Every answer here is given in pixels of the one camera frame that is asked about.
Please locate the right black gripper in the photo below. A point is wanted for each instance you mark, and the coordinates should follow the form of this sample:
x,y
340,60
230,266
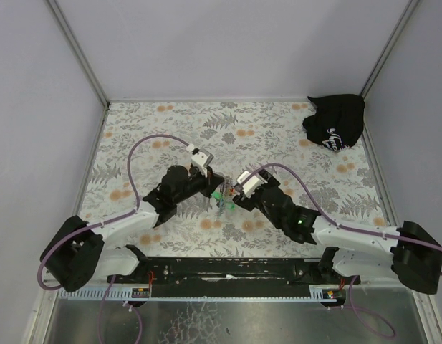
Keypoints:
x,y
248,201

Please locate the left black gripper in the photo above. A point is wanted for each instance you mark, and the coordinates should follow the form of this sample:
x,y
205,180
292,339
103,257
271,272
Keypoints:
x,y
213,181

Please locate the blue keyring handle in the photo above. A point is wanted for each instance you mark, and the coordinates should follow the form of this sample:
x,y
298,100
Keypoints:
x,y
221,206

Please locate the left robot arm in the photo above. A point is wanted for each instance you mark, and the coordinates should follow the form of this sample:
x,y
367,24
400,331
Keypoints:
x,y
80,252

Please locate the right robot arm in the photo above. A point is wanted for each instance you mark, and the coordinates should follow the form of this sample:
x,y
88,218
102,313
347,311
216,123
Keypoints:
x,y
407,253

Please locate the green key tag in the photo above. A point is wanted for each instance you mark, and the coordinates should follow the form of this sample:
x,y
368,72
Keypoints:
x,y
217,195

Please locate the floral table mat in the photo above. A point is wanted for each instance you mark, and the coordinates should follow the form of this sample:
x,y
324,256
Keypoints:
x,y
141,140

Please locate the black cloth bag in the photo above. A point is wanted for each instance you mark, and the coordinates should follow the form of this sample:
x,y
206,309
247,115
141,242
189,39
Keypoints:
x,y
337,123

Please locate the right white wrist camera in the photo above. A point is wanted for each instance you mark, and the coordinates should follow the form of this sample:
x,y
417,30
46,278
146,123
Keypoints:
x,y
247,183

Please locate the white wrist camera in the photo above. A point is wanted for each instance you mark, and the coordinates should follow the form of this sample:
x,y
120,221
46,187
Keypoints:
x,y
247,183
200,159

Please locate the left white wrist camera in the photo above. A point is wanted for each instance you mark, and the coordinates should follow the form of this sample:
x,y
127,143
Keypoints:
x,y
200,159

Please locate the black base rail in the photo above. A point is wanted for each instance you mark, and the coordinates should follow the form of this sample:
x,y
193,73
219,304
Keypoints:
x,y
231,277

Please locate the white cable duct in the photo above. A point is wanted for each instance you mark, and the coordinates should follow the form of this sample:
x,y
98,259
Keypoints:
x,y
144,294

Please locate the left aluminium frame post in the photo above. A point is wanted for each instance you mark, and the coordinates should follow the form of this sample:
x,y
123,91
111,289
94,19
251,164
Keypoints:
x,y
61,21

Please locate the aluminium frame post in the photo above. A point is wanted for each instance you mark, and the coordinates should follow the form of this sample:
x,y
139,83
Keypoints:
x,y
395,35
61,21

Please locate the right aluminium frame post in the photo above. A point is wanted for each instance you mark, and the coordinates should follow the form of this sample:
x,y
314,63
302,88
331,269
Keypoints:
x,y
395,35

